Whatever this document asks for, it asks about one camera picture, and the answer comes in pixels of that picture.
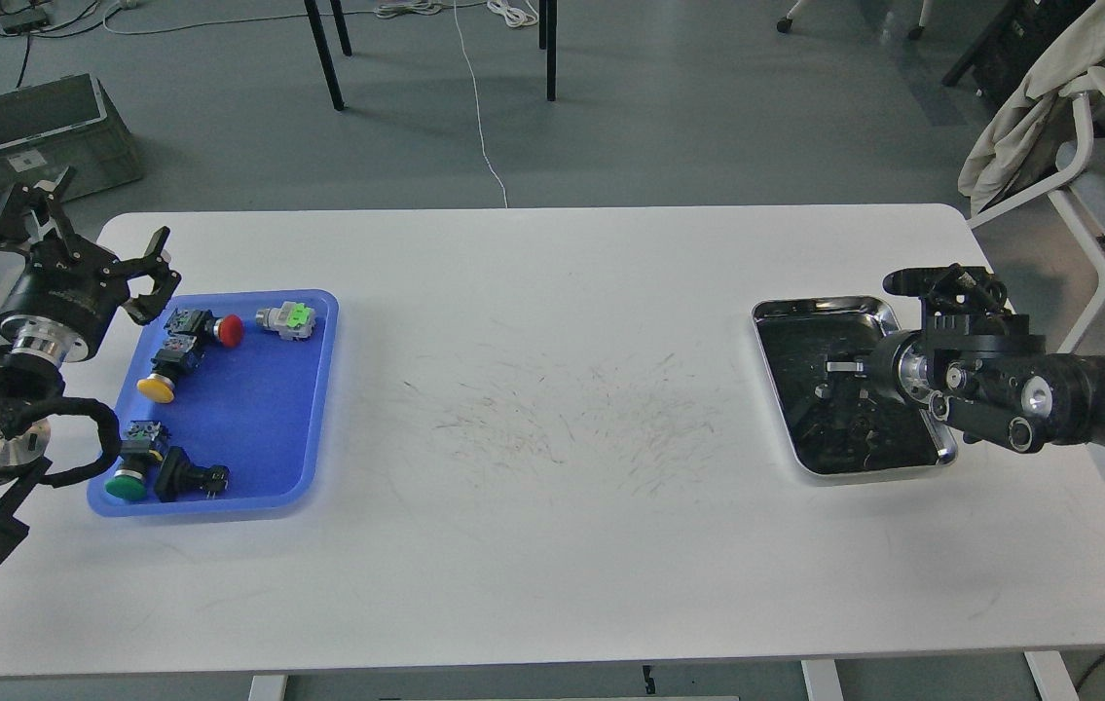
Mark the yellow push button switch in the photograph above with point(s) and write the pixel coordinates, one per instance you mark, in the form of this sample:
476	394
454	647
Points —
178	356

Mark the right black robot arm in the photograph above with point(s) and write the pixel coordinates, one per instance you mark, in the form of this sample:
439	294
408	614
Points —
976	366

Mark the red push button switch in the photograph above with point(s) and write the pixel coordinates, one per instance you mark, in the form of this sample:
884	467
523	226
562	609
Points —
204	326

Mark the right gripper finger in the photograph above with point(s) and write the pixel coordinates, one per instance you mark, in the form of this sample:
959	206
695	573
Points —
847	359
843	425

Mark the blue plastic tray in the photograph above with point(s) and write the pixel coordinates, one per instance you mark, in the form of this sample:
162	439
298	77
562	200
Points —
256	409

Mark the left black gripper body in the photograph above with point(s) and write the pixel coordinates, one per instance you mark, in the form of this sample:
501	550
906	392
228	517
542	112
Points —
72	292

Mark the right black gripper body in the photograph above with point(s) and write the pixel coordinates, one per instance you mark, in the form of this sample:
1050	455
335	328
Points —
898	368

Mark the grey plastic crate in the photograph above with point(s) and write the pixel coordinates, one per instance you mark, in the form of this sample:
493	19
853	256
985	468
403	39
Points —
69	122

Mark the green push button switch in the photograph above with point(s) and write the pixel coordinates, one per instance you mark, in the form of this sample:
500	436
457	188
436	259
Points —
144	444

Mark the black table leg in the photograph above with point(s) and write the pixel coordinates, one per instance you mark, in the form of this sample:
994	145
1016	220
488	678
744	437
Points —
548	26
324	55

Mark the green and grey switch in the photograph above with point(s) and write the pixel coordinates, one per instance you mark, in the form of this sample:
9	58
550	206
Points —
292	321

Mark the beige cloth on chair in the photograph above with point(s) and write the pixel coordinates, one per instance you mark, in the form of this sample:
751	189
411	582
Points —
1000	151

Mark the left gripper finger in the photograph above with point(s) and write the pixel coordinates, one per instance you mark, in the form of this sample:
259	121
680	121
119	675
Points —
154	265
34	225

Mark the steel tray with black mat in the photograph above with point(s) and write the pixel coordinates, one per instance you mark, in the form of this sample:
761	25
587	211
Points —
793	335

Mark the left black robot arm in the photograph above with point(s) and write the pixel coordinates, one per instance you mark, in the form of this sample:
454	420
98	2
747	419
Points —
47	437

